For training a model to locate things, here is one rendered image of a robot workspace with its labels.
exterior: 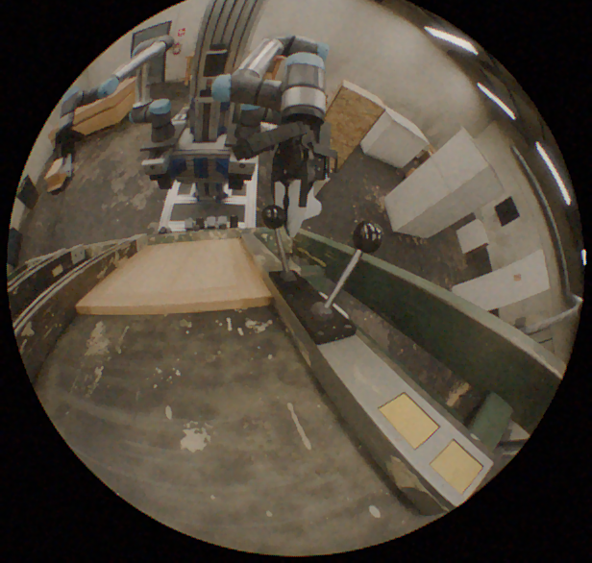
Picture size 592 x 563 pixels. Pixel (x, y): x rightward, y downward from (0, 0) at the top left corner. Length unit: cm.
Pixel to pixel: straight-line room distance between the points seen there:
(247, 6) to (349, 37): 483
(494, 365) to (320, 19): 574
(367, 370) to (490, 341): 23
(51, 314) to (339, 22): 587
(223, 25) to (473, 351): 131
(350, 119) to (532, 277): 329
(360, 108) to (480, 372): 216
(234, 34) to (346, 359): 116
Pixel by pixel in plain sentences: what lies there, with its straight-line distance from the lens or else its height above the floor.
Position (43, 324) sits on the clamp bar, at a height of 146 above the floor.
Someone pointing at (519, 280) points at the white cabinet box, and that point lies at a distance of 353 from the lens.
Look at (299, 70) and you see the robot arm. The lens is 38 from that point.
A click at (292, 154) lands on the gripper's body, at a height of 150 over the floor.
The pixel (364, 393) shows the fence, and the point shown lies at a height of 156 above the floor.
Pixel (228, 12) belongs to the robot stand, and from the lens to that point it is 111.
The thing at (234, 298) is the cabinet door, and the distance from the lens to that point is 34.
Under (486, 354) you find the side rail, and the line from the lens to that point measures 36.
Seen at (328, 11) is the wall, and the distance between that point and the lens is 570.
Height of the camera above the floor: 168
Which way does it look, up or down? 64 degrees down
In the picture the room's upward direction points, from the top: 46 degrees clockwise
